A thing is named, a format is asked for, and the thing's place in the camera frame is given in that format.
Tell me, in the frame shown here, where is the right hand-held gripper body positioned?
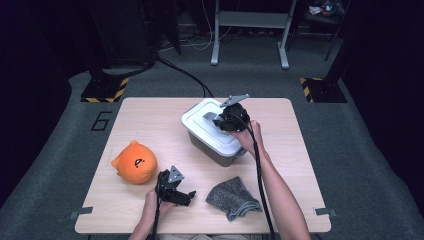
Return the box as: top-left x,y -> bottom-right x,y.
218,93 -> 251,133

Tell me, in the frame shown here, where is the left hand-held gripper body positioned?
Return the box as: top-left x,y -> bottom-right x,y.
155,165 -> 186,204

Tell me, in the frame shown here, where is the white lid with grey handle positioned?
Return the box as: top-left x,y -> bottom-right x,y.
181,97 -> 249,158

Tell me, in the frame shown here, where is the grey clear storage box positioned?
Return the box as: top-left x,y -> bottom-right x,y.
186,129 -> 248,168

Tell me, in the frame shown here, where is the orange plush toy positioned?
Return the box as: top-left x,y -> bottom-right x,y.
110,139 -> 159,185

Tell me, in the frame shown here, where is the grey cloth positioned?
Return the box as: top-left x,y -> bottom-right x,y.
205,176 -> 263,223

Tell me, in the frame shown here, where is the person's left hand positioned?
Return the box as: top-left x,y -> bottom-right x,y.
143,189 -> 176,225

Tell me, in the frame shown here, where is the person's right hand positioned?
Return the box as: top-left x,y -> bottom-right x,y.
229,119 -> 268,160

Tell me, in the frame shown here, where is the grey tape strip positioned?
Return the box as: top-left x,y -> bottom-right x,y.
314,207 -> 337,217
69,206 -> 94,220

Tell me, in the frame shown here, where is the black stand base striped edge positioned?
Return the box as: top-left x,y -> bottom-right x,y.
80,75 -> 130,104
299,77 -> 348,104

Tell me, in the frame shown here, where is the black cabinet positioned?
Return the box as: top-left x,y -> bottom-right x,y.
89,0 -> 158,67

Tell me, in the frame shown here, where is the colourful clutter on dark shelf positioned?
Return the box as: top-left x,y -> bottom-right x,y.
308,0 -> 346,18

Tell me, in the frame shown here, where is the left hand-held gripper black cable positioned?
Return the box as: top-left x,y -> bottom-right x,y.
151,171 -> 165,240

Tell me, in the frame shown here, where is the hand-held gripper black cable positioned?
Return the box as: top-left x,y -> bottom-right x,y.
231,111 -> 276,240
151,171 -> 165,240

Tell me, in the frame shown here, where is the black floor cable bundle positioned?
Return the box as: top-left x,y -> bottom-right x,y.
156,57 -> 215,98

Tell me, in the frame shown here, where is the right hand-held gripper black cable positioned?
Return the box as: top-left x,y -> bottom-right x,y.
231,111 -> 276,240

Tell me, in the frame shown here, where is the white floor cable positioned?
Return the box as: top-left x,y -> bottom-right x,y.
186,0 -> 234,52

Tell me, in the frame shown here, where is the thick black looped floor cable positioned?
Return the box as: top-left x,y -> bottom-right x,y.
99,56 -> 158,78

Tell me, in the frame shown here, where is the white desk frame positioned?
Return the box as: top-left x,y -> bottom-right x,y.
210,0 -> 298,70

